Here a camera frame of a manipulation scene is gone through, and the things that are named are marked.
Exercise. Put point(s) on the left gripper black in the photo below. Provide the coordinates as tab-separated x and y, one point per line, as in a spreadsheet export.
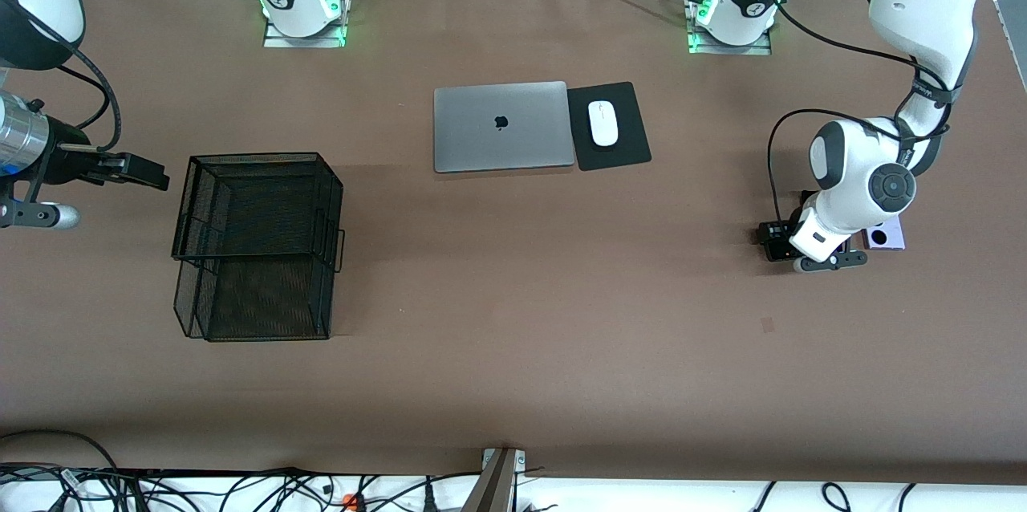
777	238

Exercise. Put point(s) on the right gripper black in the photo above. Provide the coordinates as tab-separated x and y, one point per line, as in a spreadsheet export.
66	161

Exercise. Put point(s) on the small black flip phone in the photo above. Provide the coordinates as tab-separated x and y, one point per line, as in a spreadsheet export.
782	253

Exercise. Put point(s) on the pale flip phone black circles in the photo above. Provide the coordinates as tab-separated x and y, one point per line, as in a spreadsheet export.
886	239

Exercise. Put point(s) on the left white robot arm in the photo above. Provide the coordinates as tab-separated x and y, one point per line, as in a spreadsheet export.
923	6

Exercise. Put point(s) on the black mesh desk organizer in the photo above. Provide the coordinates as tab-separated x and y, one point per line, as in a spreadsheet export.
257	207

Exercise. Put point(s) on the black mouse pad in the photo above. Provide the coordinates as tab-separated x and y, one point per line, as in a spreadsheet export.
630	151

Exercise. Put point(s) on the white computer mouse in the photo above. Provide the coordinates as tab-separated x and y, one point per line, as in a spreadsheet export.
603	123

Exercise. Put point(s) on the silver laptop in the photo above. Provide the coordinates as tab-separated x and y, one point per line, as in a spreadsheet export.
481	143

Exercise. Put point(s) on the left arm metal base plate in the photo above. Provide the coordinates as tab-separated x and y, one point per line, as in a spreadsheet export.
754	50

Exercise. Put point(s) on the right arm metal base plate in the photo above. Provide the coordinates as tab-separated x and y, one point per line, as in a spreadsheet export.
277	41

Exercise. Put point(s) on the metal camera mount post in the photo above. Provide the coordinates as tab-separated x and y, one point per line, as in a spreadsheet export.
493	488

